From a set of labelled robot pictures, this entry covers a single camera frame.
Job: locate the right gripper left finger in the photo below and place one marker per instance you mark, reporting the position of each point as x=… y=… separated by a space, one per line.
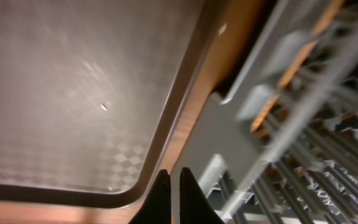
x=156 y=208

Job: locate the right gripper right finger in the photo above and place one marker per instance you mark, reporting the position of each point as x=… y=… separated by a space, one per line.
x=194 y=207

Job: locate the grey plastic dishwasher rack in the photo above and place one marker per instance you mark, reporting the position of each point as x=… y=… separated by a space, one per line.
x=301 y=164

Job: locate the wooden chopstick in rack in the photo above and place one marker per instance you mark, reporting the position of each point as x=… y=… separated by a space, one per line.
x=318 y=27

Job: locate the dark brown serving tray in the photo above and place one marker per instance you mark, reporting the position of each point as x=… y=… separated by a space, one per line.
x=90 y=93

